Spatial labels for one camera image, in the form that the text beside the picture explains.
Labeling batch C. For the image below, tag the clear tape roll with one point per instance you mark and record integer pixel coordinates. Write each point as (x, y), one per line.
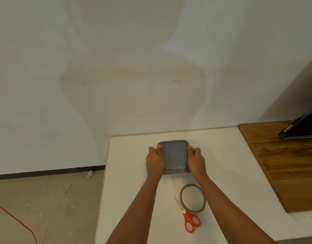
(182, 198)

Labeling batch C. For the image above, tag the person's right hand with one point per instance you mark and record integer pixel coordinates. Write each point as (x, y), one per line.
(196, 163)

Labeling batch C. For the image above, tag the person's right forearm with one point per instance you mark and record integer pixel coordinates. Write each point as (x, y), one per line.
(229, 213)

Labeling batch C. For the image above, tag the white scrap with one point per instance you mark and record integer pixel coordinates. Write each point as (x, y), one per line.
(89, 174)

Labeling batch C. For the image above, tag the person's left forearm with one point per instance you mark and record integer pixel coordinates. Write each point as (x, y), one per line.
(135, 213)

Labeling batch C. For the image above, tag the black television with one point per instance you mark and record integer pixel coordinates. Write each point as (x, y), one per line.
(302, 129)

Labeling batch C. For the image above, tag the wooden board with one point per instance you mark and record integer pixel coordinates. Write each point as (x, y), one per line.
(285, 165)

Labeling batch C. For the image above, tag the red scissors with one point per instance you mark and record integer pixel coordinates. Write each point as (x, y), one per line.
(190, 221)

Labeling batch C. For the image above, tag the person's left hand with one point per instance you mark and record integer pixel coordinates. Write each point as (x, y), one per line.
(154, 163)

